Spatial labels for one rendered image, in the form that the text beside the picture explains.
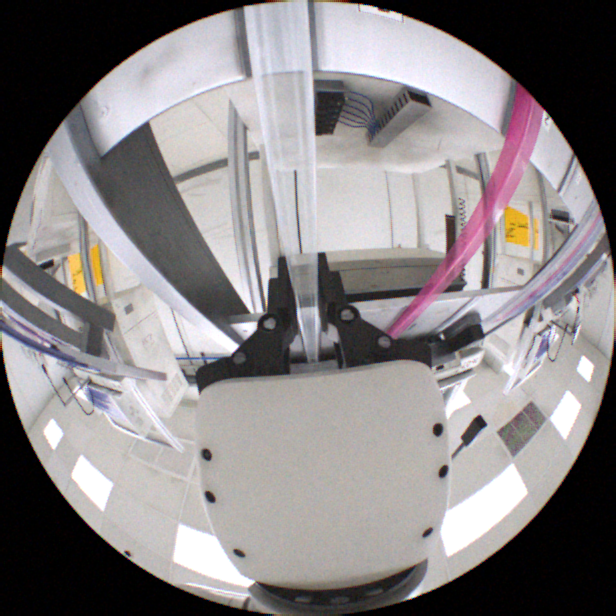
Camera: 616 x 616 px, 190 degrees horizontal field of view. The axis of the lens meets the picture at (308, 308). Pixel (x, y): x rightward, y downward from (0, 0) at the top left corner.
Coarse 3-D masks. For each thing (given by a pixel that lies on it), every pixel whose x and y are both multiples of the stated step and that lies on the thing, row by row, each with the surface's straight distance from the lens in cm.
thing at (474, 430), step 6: (474, 420) 28; (480, 420) 28; (468, 426) 29; (474, 426) 28; (480, 426) 27; (486, 426) 28; (468, 432) 29; (474, 432) 28; (480, 432) 28; (462, 438) 31; (468, 438) 30; (474, 438) 29; (468, 444) 30
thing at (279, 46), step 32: (256, 32) 6; (288, 32) 6; (256, 64) 6; (288, 64) 6; (256, 96) 6; (288, 96) 6; (288, 128) 6; (288, 160) 6; (288, 192) 7; (288, 224) 7; (288, 256) 8
